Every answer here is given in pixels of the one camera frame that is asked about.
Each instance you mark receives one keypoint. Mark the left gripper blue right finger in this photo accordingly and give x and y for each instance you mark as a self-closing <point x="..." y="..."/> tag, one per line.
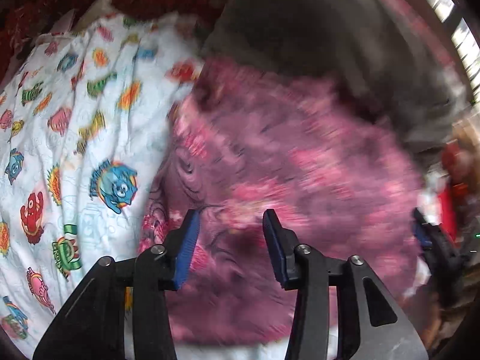
<point x="281" y="244"/>

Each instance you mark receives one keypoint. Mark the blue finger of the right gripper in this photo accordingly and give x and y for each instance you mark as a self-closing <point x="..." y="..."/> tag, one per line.
<point x="419" y="230"/>

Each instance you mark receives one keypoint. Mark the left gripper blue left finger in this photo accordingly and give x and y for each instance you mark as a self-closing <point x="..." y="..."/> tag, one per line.
<point x="184" y="240"/>

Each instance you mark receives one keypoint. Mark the pink purple floral garment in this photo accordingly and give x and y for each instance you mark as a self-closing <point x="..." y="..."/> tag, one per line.
<point x="244" y="141"/>

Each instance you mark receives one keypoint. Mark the red cushion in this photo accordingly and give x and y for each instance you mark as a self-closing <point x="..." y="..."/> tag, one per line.
<point x="448" y="221"/>

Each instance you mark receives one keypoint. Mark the white cartoon print bedsheet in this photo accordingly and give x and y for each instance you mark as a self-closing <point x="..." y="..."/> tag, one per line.
<point x="84" y="129"/>

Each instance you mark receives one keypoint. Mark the barred window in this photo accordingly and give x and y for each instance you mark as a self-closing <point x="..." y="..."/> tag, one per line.
<point x="463" y="39"/>

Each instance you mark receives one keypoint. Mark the grey pillow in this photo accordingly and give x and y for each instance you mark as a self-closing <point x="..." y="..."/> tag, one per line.
<point x="384" y="64"/>

